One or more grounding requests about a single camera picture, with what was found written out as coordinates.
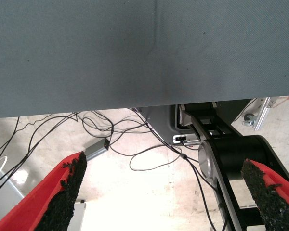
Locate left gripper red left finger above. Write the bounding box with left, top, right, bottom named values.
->
left=0, top=151, right=88, bottom=231

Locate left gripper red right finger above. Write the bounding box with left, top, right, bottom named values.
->
left=240, top=158, right=289, bottom=231

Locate light grey box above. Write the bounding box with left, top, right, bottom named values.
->
left=73, top=199, right=87, bottom=231

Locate grey metal bar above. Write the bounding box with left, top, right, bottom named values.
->
left=85, top=139, right=106, bottom=161

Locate grey caster wheel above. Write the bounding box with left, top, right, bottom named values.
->
left=242, top=113, right=256, bottom=127

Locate short aluminium profile piece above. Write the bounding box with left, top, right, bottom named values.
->
left=253, top=96, right=277, bottom=131

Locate dark grey table cloth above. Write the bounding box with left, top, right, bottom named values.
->
left=0, top=0, right=289, bottom=119

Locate thin black floor cable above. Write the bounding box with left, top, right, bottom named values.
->
left=232, top=98, right=257, bottom=122
left=109, top=143, right=183, bottom=172
left=0, top=111, right=79, bottom=201
left=0, top=116, right=20, bottom=157
left=81, top=109, right=115, bottom=139

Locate black cable with ferrite bead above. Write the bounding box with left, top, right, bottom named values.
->
left=130, top=107, right=229, bottom=231

